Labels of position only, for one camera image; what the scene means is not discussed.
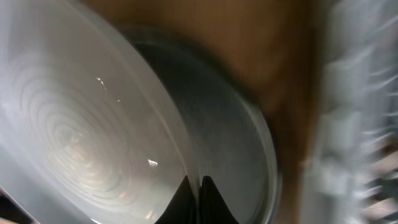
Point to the round black serving tray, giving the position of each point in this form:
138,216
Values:
232,142

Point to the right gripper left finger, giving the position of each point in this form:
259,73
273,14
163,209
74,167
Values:
182,207

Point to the grey plate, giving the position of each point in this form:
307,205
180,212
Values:
89,133

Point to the grey dishwasher rack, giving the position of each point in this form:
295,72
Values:
350,175

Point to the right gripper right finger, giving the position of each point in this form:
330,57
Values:
213,209

